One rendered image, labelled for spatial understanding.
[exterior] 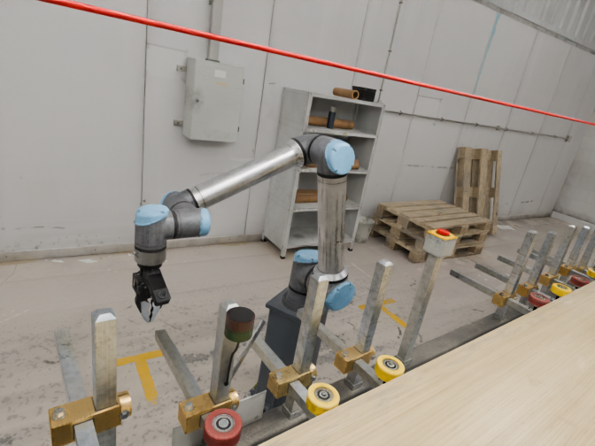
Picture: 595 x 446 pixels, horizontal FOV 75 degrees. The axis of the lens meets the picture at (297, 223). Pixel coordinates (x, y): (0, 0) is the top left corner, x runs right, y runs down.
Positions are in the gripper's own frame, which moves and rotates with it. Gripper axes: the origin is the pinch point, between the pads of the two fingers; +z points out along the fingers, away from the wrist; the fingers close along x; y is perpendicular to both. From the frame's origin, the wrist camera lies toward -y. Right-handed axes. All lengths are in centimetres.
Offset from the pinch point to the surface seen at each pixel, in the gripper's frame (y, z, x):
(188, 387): -34.6, -3.2, 1.9
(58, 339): -17.0, -13.3, 26.5
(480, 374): -72, -7, -71
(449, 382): -69, -7, -59
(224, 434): -54, -8, 3
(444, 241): -47, -38, -75
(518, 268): -46, -15, -151
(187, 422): -43.9, -2.9, 5.9
